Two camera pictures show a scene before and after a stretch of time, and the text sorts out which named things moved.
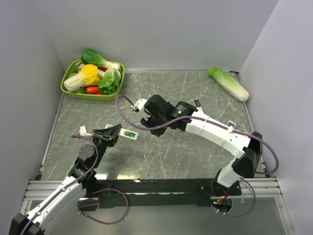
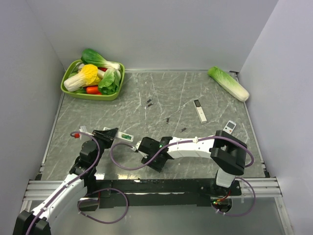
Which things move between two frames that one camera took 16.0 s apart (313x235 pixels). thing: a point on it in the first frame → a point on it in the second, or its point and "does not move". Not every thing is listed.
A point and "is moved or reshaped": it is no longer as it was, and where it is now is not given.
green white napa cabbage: x=229 y=84 does not move
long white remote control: x=125 y=133 is moved or reshaped
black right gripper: x=146 y=121 → x=157 y=167
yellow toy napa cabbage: x=87 y=76 does not move
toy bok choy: x=90 y=56 does not move
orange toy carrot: x=93 y=90 does not move
